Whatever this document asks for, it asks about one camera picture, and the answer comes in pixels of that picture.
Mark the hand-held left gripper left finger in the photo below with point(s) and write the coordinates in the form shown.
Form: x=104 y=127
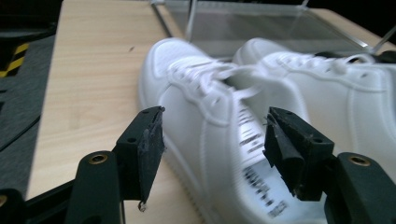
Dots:
x=146 y=155

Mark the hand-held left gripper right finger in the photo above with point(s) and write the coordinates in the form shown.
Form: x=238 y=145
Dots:
x=299 y=149

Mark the white sneaker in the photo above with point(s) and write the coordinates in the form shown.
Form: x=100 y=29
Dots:
x=193 y=130
x=358 y=102

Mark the black slipper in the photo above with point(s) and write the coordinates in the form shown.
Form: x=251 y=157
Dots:
x=386 y=57

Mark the grey metal shoe rack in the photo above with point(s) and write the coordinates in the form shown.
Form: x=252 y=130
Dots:
x=249 y=28

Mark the black stand striped base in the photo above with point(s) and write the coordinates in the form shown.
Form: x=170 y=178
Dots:
x=14 y=60

